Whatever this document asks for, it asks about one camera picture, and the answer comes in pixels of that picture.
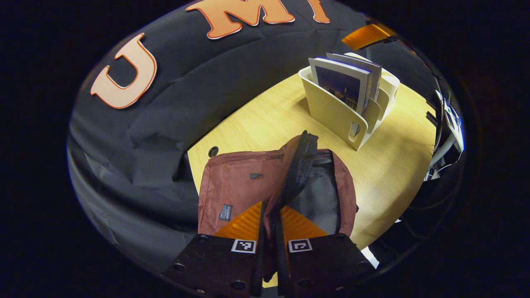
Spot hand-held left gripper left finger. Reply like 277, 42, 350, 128
163, 201, 266, 298

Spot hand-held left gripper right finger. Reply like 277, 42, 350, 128
274, 205, 376, 298

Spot blue cover book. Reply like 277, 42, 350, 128
308, 57, 372, 117

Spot reddish brown schoolbag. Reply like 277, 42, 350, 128
197, 130, 359, 283

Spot white bookshelf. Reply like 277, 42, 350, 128
298, 52, 401, 151

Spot white electronic device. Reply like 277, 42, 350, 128
426, 88, 464, 182

